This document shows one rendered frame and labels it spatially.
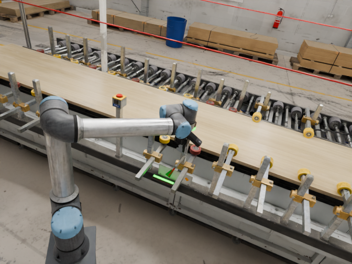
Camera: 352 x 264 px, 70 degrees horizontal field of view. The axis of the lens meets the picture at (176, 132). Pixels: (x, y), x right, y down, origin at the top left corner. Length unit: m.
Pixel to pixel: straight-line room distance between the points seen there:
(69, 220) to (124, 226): 1.06
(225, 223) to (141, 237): 0.75
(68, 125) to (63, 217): 0.56
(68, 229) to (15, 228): 1.23
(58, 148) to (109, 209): 1.38
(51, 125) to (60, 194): 0.51
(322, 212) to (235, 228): 0.73
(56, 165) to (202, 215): 1.45
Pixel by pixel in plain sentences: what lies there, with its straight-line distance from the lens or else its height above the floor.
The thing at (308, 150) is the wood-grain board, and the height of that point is 0.90.
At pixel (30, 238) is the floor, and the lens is 2.53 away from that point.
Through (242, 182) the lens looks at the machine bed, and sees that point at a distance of 1.98.
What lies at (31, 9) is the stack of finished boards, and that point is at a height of 0.26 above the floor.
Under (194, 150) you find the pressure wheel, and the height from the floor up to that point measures 0.91.
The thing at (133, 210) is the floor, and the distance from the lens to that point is 2.55.
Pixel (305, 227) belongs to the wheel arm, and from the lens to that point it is 1.57.
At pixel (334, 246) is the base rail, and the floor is 0.70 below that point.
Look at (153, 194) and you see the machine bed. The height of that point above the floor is 0.17.
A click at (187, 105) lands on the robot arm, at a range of 1.37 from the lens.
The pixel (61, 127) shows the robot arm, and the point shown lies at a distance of 1.08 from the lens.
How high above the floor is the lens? 2.02
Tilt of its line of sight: 34 degrees down
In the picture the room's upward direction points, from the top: 9 degrees clockwise
